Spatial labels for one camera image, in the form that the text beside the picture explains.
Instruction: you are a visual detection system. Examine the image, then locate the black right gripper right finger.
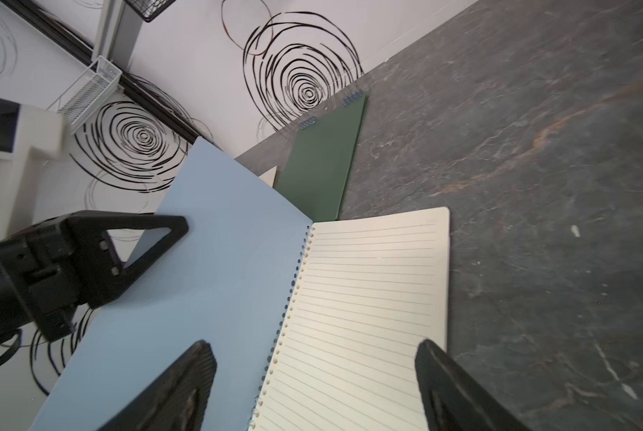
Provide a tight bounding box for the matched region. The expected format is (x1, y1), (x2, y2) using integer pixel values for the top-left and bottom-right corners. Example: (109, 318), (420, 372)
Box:
(415, 339), (527, 431)

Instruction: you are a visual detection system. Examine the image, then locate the green spiral notepad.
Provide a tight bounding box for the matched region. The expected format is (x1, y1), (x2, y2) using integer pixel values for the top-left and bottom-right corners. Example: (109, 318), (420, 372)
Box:
(275, 91), (367, 222)

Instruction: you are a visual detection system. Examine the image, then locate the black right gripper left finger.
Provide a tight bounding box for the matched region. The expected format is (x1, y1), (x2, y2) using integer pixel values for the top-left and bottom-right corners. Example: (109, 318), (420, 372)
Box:
(101, 340), (217, 431)

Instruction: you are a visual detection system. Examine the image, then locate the beige spiral notebook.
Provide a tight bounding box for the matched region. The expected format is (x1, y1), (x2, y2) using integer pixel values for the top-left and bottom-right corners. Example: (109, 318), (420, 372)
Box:
(259, 166), (278, 188)

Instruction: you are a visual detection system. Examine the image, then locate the light blue spiral notebook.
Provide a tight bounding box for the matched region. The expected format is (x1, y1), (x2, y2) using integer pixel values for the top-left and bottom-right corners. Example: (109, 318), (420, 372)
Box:
(32, 140), (450, 430)

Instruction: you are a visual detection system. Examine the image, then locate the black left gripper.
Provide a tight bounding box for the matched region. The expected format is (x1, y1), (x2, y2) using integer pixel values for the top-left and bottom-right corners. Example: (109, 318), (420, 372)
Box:
(0, 210), (189, 343)

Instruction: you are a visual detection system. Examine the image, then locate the white wire wall shelf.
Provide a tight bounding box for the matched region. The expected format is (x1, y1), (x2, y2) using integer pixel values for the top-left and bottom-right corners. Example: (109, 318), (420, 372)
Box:
(48, 56), (122, 134)

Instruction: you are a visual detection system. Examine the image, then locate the black wire wall basket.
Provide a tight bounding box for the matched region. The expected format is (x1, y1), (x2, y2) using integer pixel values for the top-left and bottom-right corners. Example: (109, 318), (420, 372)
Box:
(125, 0), (175, 23)

